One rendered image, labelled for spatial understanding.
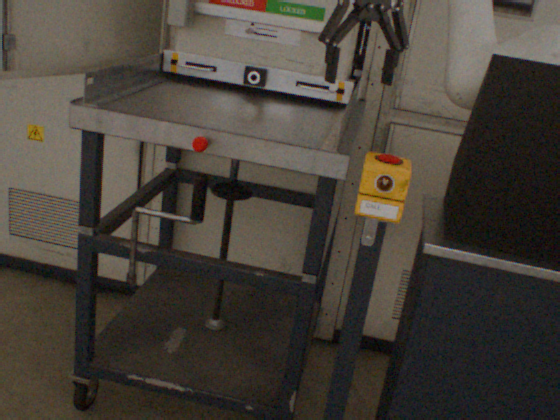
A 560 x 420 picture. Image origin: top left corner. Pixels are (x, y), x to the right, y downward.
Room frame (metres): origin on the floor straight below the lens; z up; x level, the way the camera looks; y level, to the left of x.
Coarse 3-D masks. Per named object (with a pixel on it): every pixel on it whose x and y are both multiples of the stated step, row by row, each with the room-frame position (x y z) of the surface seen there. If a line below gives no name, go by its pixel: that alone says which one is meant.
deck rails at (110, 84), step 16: (128, 64) 1.56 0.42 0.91; (144, 64) 1.67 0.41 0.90; (160, 64) 1.79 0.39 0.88; (96, 80) 1.39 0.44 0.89; (112, 80) 1.48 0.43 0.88; (128, 80) 1.57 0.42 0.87; (144, 80) 1.68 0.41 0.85; (160, 80) 1.73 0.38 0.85; (96, 96) 1.39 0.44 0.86; (112, 96) 1.45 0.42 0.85; (352, 96) 1.57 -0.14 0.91; (352, 112) 1.70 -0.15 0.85; (336, 128) 1.47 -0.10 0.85; (336, 144) 1.27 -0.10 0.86
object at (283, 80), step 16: (192, 64) 1.79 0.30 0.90; (208, 64) 1.78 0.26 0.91; (224, 64) 1.78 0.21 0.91; (240, 64) 1.77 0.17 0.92; (224, 80) 1.78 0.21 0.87; (240, 80) 1.77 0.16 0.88; (272, 80) 1.76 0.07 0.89; (288, 80) 1.75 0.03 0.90; (304, 80) 1.75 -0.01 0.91; (320, 80) 1.74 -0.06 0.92; (352, 80) 1.77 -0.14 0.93; (320, 96) 1.74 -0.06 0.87
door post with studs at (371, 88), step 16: (368, 48) 1.94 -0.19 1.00; (384, 48) 1.93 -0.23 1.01; (368, 64) 1.94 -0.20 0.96; (368, 80) 1.94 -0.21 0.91; (368, 96) 1.94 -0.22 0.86; (368, 112) 1.93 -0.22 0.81; (368, 128) 1.93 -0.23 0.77; (368, 144) 1.93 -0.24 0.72; (352, 176) 1.94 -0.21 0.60; (352, 192) 1.93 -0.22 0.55; (352, 208) 1.93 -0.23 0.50; (352, 224) 1.93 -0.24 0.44; (336, 272) 1.93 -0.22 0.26; (336, 288) 1.93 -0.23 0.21; (336, 304) 1.93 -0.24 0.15; (320, 336) 1.94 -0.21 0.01
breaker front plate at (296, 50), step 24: (288, 0) 1.77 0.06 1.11; (312, 0) 1.76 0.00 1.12; (336, 0) 1.76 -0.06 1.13; (192, 24) 1.80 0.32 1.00; (216, 24) 1.79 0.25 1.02; (240, 24) 1.78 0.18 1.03; (264, 24) 1.77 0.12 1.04; (192, 48) 1.80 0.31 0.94; (216, 48) 1.79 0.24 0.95; (240, 48) 1.79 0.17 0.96; (264, 48) 1.78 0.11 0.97; (288, 48) 1.77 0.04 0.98; (312, 48) 1.76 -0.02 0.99; (312, 72) 1.76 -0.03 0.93
